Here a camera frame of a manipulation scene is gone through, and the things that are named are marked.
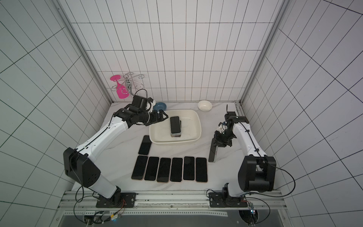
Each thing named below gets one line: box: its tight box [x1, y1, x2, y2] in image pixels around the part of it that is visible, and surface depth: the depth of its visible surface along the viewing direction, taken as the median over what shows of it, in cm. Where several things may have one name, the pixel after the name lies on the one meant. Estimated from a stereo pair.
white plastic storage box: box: [149, 109, 202, 144], surface depth 101 cm
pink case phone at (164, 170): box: [156, 157, 172, 184], surface depth 85 cm
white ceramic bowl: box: [197, 100, 213, 112], surface depth 115 cm
